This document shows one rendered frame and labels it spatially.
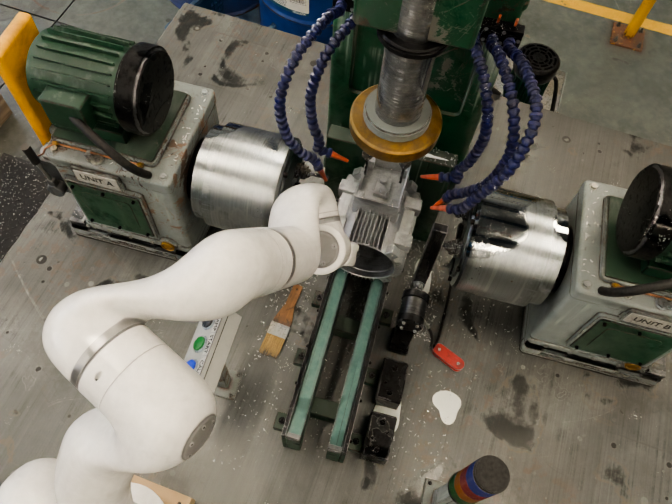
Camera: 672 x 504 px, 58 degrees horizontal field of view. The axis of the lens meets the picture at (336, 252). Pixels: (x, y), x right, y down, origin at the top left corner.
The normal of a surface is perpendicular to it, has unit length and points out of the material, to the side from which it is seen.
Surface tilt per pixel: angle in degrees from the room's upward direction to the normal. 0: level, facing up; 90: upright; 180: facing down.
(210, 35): 0
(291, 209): 27
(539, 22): 0
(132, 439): 57
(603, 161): 0
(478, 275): 69
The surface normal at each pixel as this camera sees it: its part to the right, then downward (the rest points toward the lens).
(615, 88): 0.05, -0.47
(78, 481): -0.26, 0.48
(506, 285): -0.23, 0.68
